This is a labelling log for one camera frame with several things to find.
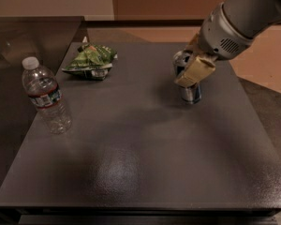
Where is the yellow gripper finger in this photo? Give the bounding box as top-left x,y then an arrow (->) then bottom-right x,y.
185,33 -> 199,53

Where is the green chip bag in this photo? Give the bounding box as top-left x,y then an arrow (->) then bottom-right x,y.
62,43 -> 117,81

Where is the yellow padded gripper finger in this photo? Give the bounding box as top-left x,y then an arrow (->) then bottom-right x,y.
174,55 -> 215,85

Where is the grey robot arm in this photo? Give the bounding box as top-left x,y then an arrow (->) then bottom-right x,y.
175,0 -> 281,88

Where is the blue silver redbull can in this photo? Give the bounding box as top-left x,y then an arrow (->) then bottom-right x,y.
172,50 -> 201,105

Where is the clear plastic water bottle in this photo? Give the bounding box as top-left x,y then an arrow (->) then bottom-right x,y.
22,56 -> 71,134

